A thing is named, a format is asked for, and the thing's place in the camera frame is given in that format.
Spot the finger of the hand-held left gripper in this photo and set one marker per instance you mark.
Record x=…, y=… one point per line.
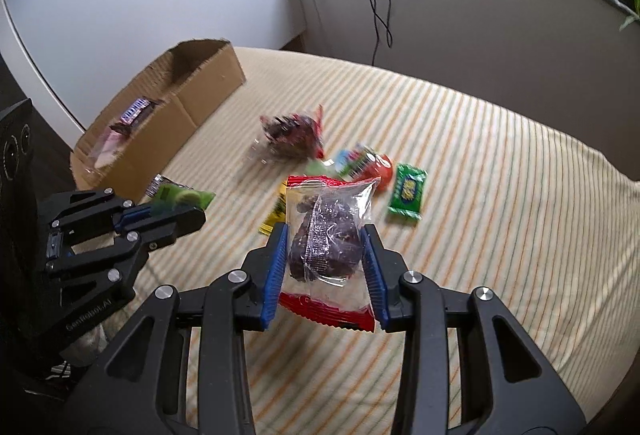
x=100, y=207
x=165, y=227

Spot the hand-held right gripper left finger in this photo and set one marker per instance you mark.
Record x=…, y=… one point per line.
x=275, y=277

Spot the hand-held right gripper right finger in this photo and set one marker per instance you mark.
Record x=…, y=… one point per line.
x=374, y=277

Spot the green snack packet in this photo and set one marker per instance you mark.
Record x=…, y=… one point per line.
x=190, y=197

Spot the sliced bread bag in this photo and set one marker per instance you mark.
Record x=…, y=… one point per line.
x=107, y=149

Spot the clear red dried-fruit packet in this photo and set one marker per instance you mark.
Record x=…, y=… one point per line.
x=290, y=135
x=325, y=240

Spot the brown chocolate bar packet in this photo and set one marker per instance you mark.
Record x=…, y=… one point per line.
x=135, y=111

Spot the brown cardboard box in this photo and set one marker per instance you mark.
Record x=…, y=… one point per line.
x=200, y=85

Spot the yellow candy packet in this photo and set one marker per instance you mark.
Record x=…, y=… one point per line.
x=272, y=215

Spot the green yellow-print candy packet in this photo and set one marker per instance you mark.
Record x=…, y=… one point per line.
x=407, y=191

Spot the colourful striped snack packet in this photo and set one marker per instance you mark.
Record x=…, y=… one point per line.
x=357, y=162

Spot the pale green candy packet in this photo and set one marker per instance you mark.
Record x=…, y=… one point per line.
x=320, y=168

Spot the white wardrobe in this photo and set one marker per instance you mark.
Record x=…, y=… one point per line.
x=150, y=0

